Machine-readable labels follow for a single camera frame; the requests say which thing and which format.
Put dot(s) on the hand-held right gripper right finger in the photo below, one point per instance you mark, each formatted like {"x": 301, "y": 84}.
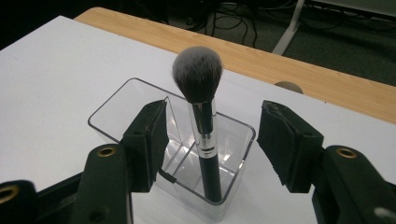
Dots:
{"x": 289, "y": 146}

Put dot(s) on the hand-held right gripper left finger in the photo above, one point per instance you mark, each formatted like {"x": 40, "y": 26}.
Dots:
{"x": 144, "y": 152}

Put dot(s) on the clear plastic brush organizer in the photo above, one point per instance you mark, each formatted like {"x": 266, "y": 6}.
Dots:
{"x": 227, "y": 146}

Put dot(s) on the black makeup brush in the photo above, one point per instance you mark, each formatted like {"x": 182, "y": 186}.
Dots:
{"x": 199, "y": 93}

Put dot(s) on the grey round table grommet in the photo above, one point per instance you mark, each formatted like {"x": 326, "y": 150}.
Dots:
{"x": 289, "y": 86}

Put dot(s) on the white metal stand leg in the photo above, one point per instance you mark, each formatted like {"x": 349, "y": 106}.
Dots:
{"x": 289, "y": 28}

